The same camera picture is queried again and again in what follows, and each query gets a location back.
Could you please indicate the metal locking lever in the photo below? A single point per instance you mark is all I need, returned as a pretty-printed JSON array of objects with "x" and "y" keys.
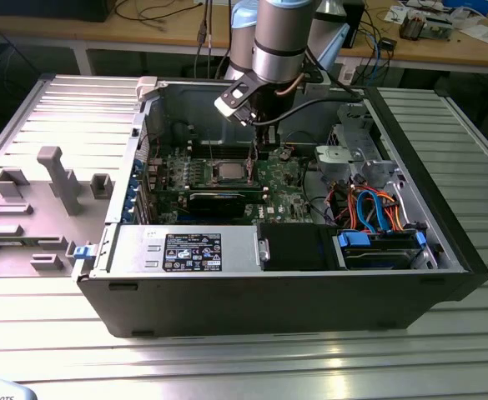
[{"x": 212, "y": 150}]

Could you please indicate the black tower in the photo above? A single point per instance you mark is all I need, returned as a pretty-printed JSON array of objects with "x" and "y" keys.
[{"x": 356, "y": 25}]

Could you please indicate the metal heat sink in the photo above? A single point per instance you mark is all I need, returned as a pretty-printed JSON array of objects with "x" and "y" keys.
[{"x": 412, "y": 27}]

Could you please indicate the silver metal drive cage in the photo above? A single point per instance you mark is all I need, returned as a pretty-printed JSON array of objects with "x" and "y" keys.
[{"x": 343, "y": 160}]

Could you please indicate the small black box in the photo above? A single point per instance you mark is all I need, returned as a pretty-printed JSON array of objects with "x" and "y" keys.
[{"x": 387, "y": 43}]

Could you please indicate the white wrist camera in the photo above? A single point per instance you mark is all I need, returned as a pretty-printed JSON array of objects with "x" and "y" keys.
[{"x": 231, "y": 104}]

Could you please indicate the blue plastic latch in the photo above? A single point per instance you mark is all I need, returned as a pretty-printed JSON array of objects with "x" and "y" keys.
[{"x": 83, "y": 253}]

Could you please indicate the hard disk in blue carrier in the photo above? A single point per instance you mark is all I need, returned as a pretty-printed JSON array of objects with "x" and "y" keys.
[{"x": 377, "y": 257}]

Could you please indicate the green motherboard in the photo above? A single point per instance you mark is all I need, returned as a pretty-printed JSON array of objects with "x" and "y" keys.
[{"x": 281, "y": 183}]

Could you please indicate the wooden workbench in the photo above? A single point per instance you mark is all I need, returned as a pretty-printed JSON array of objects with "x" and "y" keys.
[{"x": 152, "y": 35}]

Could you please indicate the black graphics card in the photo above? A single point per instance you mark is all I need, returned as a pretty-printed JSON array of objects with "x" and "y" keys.
[{"x": 216, "y": 204}]

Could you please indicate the grey parts rack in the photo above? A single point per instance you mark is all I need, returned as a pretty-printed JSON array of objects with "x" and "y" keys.
[{"x": 26, "y": 233}]

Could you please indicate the silver power supply unit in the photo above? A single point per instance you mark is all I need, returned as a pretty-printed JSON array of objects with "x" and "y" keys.
[{"x": 135, "y": 250}]

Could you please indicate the black equipment box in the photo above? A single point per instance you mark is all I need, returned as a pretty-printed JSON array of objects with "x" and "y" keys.
[{"x": 47, "y": 10}]

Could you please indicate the white papers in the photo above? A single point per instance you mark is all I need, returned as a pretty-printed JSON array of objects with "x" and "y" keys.
[{"x": 483, "y": 33}]

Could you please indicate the loose circuit board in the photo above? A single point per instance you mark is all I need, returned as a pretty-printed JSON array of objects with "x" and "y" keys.
[{"x": 437, "y": 29}]

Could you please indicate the blue box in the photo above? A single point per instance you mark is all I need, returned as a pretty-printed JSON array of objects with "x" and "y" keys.
[{"x": 469, "y": 5}]

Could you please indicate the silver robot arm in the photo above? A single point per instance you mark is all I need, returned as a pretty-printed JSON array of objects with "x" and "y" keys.
[{"x": 281, "y": 46}]

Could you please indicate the grey plastic case latch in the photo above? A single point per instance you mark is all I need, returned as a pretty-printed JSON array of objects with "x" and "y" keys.
[{"x": 147, "y": 87}]

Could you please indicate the black PC case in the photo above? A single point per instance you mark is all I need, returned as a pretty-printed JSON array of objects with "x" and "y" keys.
[{"x": 268, "y": 304}]

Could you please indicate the blue card retention clip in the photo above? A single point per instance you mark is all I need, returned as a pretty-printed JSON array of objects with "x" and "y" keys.
[
  {"x": 128, "y": 210},
  {"x": 137, "y": 167},
  {"x": 132, "y": 190}
]

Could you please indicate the black plastic shroud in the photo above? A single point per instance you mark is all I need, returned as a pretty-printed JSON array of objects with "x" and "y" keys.
[{"x": 298, "y": 246}]

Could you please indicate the silver CPU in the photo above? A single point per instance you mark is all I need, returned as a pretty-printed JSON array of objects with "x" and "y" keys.
[{"x": 232, "y": 171}]

